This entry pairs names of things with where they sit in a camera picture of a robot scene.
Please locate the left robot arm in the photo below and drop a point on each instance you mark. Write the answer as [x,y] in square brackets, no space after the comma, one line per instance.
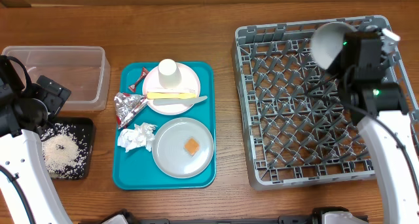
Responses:
[27,108]

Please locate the white paper cup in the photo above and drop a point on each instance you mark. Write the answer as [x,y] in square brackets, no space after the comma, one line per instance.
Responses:
[169,74]

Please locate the grey plastic dishwasher rack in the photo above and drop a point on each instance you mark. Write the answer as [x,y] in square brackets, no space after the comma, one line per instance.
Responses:
[296,131]

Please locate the white rice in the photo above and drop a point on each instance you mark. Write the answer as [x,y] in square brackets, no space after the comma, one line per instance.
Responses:
[65,151]

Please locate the silver foil wrapper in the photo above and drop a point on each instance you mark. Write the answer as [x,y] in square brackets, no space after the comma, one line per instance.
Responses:
[127,106]

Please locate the light grey plastic knife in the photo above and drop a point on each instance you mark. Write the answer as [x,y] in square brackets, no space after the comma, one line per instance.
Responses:
[188,101]

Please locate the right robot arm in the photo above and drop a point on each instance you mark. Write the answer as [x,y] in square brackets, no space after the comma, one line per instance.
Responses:
[380,112]

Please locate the teal plastic tray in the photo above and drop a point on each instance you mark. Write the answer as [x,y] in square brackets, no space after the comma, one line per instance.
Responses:
[136,169]

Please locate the orange food cube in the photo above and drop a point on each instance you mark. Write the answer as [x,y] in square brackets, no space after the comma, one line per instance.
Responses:
[192,146]

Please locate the white small bowl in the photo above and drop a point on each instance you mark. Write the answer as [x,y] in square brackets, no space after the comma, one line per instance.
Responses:
[327,42]

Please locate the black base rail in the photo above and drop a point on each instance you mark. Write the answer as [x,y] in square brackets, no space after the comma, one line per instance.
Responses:
[125,216]

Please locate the yellow plastic fork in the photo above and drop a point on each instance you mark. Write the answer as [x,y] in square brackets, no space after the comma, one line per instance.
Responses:
[161,95]

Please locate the black plastic tray bin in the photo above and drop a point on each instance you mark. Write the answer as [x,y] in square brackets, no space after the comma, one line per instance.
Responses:
[89,131]

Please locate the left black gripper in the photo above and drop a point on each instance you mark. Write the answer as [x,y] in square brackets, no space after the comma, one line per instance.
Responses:
[53,94]

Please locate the white napkin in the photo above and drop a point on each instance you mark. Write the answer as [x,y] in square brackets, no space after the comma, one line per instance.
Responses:
[141,136]

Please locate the clear plastic bin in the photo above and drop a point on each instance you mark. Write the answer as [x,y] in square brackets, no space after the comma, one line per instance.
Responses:
[84,70]

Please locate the grey round plate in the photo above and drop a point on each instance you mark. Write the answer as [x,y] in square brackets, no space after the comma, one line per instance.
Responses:
[168,148]

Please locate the red sauce packet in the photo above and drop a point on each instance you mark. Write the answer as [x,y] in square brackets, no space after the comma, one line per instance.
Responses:
[144,73]

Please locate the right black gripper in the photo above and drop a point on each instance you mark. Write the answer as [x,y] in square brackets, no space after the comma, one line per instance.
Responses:
[333,71]

